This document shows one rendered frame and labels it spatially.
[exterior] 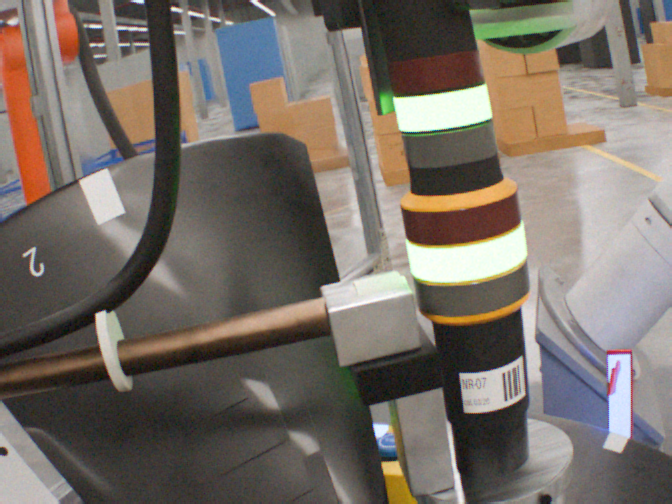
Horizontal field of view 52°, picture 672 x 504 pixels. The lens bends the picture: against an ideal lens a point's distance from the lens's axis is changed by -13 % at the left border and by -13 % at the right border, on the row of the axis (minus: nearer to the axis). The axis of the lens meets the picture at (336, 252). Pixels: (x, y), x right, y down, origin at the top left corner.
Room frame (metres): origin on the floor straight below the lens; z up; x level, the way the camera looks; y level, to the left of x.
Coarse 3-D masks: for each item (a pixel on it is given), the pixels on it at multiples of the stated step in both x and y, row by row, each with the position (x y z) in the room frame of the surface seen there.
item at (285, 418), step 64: (64, 192) 0.38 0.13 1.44; (128, 192) 0.38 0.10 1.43; (192, 192) 0.38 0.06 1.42; (256, 192) 0.39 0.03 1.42; (0, 256) 0.35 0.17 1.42; (64, 256) 0.35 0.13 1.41; (128, 256) 0.35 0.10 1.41; (192, 256) 0.35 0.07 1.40; (256, 256) 0.36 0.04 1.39; (320, 256) 0.36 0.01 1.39; (0, 320) 0.33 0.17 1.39; (128, 320) 0.33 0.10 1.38; (192, 320) 0.33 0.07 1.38; (192, 384) 0.31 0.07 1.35; (256, 384) 0.31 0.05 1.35; (320, 384) 0.31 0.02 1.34; (64, 448) 0.30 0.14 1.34; (128, 448) 0.30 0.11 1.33; (192, 448) 0.29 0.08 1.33; (256, 448) 0.29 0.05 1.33; (320, 448) 0.29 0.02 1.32
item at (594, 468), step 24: (576, 432) 0.48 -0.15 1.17; (600, 432) 0.48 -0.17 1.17; (576, 456) 0.45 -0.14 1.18; (600, 456) 0.44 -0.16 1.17; (624, 456) 0.45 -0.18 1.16; (648, 456) 0.45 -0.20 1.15; (576, 480) 0.41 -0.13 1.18; (600, 480) 0.41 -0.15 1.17; (624, 480) 0.41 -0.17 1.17; (648, 480) 0.41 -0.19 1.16
